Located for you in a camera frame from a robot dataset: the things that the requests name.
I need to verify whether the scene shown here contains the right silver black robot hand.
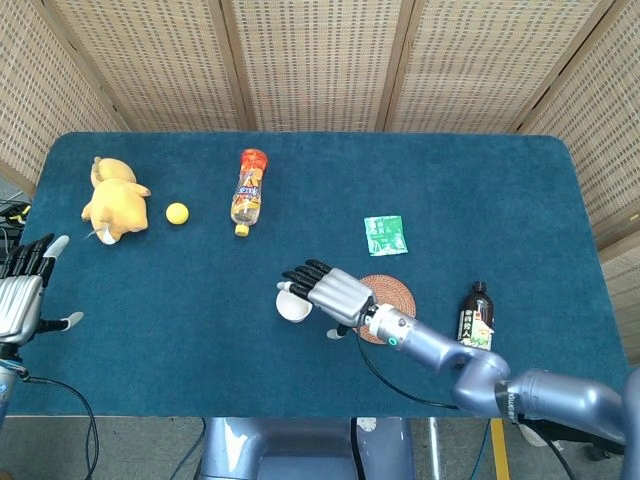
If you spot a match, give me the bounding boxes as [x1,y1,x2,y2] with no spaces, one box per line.
[276,258,377,341]

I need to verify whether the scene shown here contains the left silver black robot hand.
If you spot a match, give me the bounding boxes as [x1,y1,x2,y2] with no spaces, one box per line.
[0,233,85,346]

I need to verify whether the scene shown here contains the white paper cup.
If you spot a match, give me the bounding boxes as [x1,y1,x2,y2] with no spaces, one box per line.
[275,289,314,325]

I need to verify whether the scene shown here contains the round woven rattan coaster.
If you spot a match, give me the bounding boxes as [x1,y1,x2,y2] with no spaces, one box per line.
[352,273,418,345]

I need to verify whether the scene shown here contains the green snack sachet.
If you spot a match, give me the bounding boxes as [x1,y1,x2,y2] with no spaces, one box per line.
[363,214,410,258]

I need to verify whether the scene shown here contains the orange label drink bottle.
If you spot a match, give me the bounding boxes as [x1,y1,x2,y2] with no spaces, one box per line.
[230,147,270,238]

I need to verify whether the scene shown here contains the dark tea bottle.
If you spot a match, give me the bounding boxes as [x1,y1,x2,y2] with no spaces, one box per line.
[455,280,496,351]

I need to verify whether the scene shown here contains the blue felt table cover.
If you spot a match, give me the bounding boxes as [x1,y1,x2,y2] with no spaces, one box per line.
[0,131,636,420]

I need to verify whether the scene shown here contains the yellow plush toy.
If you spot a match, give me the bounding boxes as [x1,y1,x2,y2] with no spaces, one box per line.
[80,156,152,246]

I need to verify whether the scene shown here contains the blue-grey robot torso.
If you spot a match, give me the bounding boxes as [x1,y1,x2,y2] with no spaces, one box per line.
[197,417,416,480]

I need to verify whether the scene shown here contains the metal table leg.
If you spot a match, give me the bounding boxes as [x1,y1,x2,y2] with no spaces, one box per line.
[427,417,444,480]

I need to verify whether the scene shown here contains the yellow ball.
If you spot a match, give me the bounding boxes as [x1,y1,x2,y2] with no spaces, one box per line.
[165,201,191,226]

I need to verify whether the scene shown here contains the woven bamboo screen panel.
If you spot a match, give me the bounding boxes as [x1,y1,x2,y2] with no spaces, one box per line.
[514,0,640,251]
[219,0,416,134]
[44,0,251,134]
[597,244,640,371]
[384,0,609,134]
[0,0,126,184]

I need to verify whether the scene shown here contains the yellow floor tape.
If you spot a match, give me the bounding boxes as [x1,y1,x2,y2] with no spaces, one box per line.
[490,418,511,480]

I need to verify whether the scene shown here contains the black equipment with cables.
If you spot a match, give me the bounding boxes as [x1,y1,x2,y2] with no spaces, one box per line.
[0,198,32,254]

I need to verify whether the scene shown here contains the black right hand cable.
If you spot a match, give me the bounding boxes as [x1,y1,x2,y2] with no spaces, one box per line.
[355,334,459,411]

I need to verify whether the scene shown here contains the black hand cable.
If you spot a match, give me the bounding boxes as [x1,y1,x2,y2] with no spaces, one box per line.
[19,374,100,480]
[355,334,459,411]

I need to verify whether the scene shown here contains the black left hand cable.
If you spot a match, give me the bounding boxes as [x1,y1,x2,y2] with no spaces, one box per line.
[19,374,100,480]

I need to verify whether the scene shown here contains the thick black torso cable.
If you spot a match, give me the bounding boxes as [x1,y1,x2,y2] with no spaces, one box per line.
[348,417,365,480]

